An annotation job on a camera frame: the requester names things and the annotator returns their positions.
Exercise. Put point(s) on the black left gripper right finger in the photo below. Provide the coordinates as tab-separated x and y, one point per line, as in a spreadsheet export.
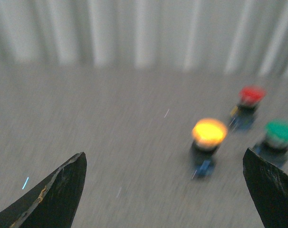
268	188

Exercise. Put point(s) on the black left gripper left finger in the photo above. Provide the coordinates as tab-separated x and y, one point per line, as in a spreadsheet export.
53	202

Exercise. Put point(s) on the yellow mushroom push button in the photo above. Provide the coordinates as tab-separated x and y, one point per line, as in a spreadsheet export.
207	136

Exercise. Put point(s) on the green mushroom push button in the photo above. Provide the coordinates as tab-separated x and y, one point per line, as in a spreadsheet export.
274	146

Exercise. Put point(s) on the red mushroom push button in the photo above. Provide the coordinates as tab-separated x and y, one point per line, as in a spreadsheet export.
243	114

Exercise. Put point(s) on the white pleated curtain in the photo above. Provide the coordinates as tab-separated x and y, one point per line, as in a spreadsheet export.
226	36

